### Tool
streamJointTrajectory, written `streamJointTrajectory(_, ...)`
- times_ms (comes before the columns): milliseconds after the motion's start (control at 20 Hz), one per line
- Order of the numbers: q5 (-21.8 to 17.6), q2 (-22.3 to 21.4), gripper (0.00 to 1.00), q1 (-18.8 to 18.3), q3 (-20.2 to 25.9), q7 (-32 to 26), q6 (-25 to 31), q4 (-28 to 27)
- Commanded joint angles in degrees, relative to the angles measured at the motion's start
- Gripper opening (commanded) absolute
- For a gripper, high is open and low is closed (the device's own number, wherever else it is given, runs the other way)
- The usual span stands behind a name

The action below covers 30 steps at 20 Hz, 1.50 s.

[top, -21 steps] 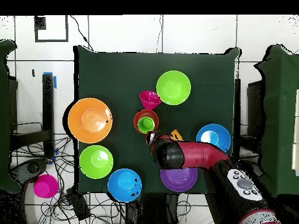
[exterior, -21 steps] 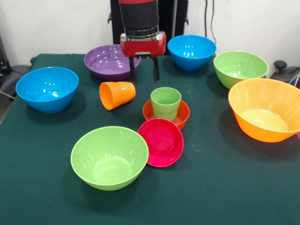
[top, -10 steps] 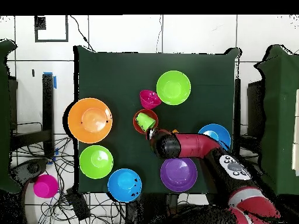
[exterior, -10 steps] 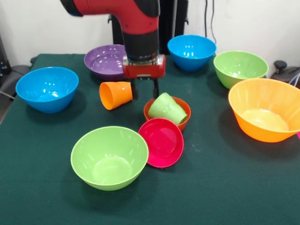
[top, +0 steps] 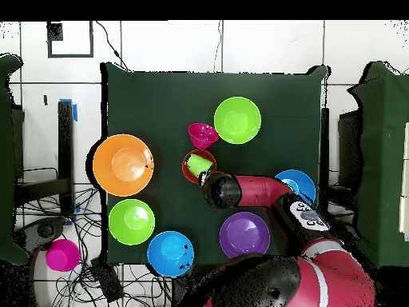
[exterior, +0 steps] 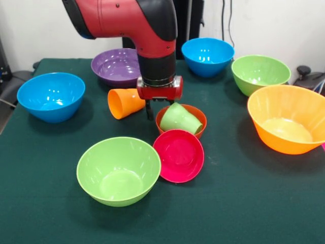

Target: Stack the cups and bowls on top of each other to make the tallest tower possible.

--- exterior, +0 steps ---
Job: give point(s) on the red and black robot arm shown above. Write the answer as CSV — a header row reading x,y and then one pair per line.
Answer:
x,y
132,20

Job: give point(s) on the purple plastic bowl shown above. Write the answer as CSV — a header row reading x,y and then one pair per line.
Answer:
x,y
114,67

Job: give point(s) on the blue plastic bowl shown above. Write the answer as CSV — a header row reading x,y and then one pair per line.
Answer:
x,y
207,57
50,99

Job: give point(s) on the red-orange plastic bowl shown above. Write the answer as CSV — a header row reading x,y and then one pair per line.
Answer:
x,y
199,114

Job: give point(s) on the pink plastic bowl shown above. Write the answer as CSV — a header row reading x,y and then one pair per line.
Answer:
x,y
179,157

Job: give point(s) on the dark grey chair base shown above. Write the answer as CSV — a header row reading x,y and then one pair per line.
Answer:
x,y
15,84
308,78

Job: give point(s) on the green plastic bowl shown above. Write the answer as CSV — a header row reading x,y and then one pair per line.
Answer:
x,y
260,72
118,175

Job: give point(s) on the dark green table cloth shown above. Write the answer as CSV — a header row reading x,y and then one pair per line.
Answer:
x,y
162,218

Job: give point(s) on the green plastic cup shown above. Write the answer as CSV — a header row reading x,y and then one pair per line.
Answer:
x,y
179,118

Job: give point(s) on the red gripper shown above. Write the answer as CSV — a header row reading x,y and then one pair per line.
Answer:
x,y
160,92

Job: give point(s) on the orange plastic cup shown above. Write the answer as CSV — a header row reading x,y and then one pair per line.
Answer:
x,y
124,104

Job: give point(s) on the large orange plastic bowl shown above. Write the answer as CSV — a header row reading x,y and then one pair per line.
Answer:
x,y
287,122

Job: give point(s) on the pink plastic cup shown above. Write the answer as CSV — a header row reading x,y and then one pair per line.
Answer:
x,y
323,147

